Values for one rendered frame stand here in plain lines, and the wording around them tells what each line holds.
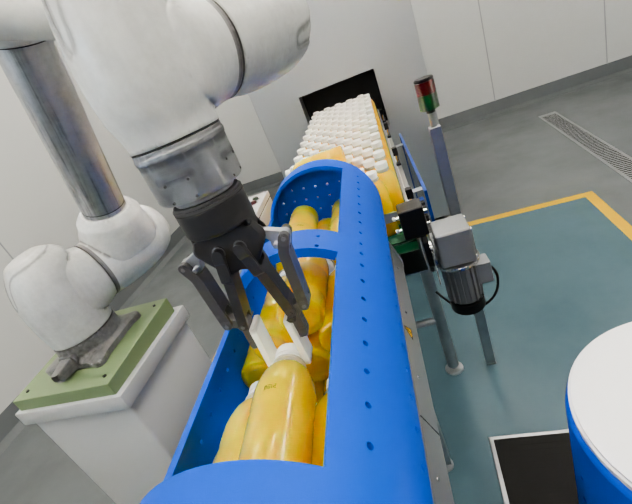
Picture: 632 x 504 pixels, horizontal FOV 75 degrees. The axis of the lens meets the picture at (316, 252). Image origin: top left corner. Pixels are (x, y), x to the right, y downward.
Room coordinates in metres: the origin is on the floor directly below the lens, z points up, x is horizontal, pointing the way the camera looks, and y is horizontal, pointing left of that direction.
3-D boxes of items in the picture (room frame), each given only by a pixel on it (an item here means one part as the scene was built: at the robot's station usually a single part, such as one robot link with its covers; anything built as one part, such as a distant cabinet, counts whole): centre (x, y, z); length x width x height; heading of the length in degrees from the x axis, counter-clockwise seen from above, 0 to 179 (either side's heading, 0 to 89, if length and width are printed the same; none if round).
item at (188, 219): (0.42, 0.08, 1.35); 0.08 x 0.07 x 0.09; 75
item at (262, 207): (1.33, 0.14, 1.05); 0.20 x 0.10 x 0.10; 165
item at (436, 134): (1.34, -0.53, 0.55); 0.04 x 0.04 x 1.10; 75
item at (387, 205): (1.14, -0.23, 0.99); 0.07 x 0.07 x 0.19
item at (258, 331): (0.42, 0.10, 1.19); 0.03 x 0.01 x 0.07; 165
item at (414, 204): (1.05, -0.29, 0.95); 0.10 x 0.07 x 0.10; 75
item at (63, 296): (0.94, 0.60, 1.21); 0.18 x 0.16 x 0.22; 134
